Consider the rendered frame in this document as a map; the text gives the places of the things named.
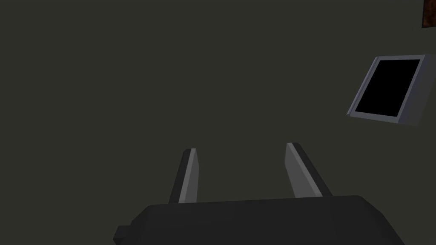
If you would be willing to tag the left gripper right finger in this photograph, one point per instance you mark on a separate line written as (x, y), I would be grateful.
(304, 173)

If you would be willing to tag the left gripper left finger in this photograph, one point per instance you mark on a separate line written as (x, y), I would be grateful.
(187, 180)

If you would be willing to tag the grey framed black window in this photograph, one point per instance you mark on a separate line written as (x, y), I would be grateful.
(388, 88)

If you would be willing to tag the dark brown picture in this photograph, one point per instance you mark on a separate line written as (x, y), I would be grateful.
(429, 13)

